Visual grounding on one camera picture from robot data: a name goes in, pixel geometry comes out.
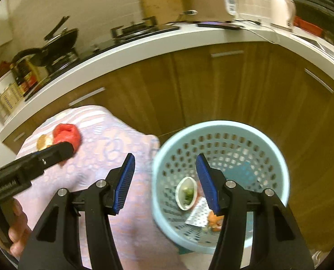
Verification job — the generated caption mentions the yellow fruit peel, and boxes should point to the yellow fruit peel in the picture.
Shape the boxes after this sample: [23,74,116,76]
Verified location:
[36,134,54,151]

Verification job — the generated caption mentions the orange carrot piece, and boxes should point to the orange carrot piece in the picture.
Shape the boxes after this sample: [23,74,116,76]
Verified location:
[207,211,224,232]

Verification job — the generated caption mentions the red plastic bag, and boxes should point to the red plastic bag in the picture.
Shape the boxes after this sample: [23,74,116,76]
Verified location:
[52,124,82,152]

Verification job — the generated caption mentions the polka dot paper wrapper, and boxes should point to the polka dot paper wrapper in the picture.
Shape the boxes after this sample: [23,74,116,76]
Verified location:
[185,197,211,227]

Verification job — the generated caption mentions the green vegetable scraps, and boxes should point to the green vegetable scraps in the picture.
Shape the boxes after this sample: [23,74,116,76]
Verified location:
[183,187,194,206]

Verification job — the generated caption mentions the light blue perforated trash basket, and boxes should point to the light blue perforated trash basket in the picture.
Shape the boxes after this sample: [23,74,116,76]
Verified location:
[152,121,289,254]

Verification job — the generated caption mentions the person's hand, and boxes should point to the person's hand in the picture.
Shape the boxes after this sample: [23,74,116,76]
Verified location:
[0,198,31,260]

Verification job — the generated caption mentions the beige perforated utensil holder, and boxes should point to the beige perforated utensil holder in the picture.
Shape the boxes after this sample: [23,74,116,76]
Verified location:
[0,83,24,113]

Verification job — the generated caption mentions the dark soy sauce bottle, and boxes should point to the dark soy sauce bottle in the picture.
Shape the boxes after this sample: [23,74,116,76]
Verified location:
[17,58,38,89]

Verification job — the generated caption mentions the wooden base cabinets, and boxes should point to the wooden base cabinets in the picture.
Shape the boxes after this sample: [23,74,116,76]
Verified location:
[4,42,334,251]

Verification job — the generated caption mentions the black wok with lid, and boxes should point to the black wok with lid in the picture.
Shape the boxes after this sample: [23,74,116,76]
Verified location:
[11,16,79,66]

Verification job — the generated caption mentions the black glass gas stove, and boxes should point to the black glass gas stove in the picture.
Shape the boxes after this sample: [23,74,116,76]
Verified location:
[24,16,180,102]

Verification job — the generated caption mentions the red tray by window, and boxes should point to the red tray by window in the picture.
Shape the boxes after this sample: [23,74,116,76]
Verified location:
[294,16,323,37]

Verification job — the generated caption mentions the smartphone on counter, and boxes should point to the smartphone on counter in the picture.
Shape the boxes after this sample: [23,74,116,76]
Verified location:
[197,21,243,31]

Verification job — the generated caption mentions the white electric kettle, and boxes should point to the white electric kettle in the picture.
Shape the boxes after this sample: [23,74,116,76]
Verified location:
[271,0,296,32]

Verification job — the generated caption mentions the brown rice cooker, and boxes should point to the brown rice cooker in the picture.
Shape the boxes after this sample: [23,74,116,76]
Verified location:
[181,0,236,23]

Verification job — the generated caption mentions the white charging cable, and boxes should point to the white charging cable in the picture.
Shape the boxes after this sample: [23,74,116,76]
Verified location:
[234,18,281,45]

